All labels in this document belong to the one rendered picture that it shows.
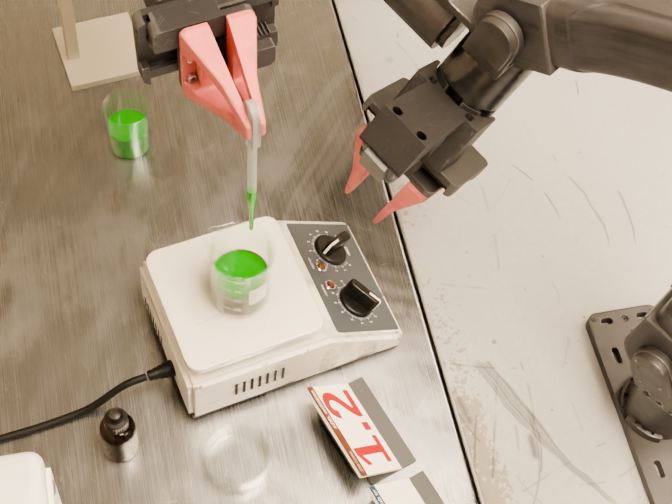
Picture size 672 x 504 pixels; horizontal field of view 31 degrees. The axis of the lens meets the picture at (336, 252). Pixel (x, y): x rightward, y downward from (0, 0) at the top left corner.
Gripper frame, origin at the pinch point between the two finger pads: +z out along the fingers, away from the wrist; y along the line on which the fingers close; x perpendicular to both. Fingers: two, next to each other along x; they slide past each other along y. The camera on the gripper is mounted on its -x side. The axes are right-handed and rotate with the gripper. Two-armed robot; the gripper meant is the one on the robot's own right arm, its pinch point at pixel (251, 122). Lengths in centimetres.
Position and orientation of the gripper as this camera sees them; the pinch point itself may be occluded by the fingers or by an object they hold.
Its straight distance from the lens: 81.5
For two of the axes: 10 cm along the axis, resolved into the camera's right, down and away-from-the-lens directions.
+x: -0.6, 5.0, 8.6
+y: 9.2, -3.1, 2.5
